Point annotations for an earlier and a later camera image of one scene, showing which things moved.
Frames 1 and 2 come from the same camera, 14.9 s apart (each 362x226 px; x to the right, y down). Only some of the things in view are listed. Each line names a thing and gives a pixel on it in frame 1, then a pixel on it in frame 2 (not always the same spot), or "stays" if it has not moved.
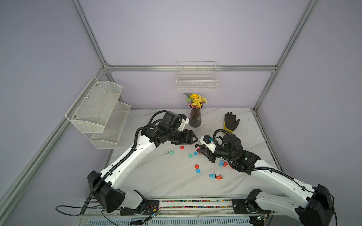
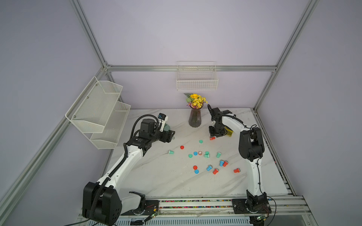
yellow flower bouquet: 195,100 stays
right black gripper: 206,152 to 212,133
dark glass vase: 195,119 stays
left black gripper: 187,139 to 164,139
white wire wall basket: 196,75 stays
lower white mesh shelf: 109,138 stays
